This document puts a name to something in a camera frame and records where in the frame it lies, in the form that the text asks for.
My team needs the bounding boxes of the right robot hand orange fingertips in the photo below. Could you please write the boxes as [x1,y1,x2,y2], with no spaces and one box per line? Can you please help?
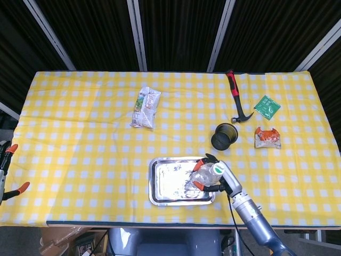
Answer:
[192,153,243,199]

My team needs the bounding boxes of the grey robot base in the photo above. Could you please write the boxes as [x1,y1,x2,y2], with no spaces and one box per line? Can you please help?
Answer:
[107,227,222,256]

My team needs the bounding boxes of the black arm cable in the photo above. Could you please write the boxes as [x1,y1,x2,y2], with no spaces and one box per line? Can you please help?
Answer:
[225,194,254,256]

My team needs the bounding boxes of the brown cardboard box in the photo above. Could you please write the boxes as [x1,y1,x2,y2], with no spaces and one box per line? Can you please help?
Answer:
[39,226,108,256]

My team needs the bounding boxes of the transparent plastic bottle white cap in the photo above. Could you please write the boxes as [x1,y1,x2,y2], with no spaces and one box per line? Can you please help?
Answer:
[185,161,226,197]

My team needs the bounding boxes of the white snack bag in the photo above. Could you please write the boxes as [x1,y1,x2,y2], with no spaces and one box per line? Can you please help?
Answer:
[129,86,162,129]

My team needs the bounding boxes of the green flat sachet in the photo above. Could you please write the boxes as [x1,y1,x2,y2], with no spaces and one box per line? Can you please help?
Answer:
[254,95,281,121]

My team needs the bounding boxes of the red black handled hammer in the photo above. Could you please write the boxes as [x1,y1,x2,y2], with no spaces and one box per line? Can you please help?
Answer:
[225,69,255,124]

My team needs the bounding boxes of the yellow white checked tablecloth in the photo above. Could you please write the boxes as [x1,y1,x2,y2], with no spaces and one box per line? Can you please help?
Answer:
[0,70,341,228]

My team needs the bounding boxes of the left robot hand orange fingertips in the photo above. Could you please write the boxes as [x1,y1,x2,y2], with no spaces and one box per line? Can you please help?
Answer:
[0,140,30,206]

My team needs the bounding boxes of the black mesh pen cup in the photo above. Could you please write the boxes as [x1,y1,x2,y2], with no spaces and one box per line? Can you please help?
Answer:
[211,123,239,150]

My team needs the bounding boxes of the crumpled orange white packet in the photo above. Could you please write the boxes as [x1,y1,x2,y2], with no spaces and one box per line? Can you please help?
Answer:
[254,126,282,149]

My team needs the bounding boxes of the white partition post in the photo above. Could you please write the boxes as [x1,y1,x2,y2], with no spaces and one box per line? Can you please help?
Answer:
[207,0,237,72]
[126,0,148,72]
[294,20,341,72]
[22,0,77,71]
[0,101,20,121]

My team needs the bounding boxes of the stainless steel rectangular tray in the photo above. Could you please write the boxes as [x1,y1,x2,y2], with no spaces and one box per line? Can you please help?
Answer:
[148,156,216,206]

